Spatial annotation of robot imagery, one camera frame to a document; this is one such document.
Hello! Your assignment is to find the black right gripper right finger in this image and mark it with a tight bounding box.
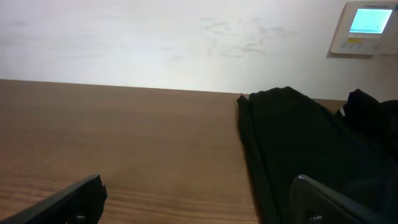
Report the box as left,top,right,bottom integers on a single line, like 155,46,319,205
289,174,395,224

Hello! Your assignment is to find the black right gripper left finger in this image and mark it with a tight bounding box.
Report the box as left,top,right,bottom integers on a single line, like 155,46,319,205
1,174,108,224

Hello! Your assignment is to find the black garment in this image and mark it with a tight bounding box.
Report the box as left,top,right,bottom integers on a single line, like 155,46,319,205
335,89,397,157
237,87,397,223

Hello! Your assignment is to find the white wall control panel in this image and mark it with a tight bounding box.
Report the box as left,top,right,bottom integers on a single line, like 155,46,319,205
329,1,397,56

